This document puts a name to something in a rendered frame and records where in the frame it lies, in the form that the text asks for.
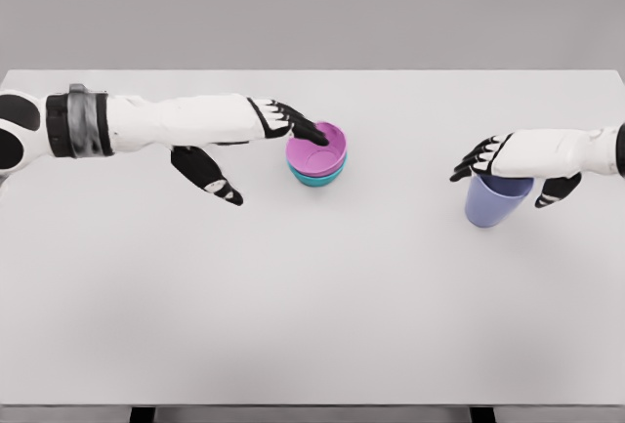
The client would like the pink bowl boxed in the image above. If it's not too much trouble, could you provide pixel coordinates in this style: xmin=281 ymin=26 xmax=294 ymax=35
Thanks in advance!
xmin=285 ymin=120 xmax=349 ymax=180

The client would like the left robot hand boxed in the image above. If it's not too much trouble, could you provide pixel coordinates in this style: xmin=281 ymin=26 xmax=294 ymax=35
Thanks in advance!
xmin=169 ymin=94 xmax=330 ymax=208

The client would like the teal bowl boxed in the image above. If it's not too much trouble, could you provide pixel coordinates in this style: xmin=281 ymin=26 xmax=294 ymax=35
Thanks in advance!
xmin=286 ymin=154 xmax=349 ymax=189

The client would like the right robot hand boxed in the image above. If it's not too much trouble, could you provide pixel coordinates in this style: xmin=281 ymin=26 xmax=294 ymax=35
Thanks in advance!
xmin=449 ymin=128 xmax=587 ymax=210

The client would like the lavender blue cup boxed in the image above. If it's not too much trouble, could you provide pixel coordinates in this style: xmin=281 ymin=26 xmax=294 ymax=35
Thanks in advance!
xmin=463 ymin=173 xmax=535 ymax=230

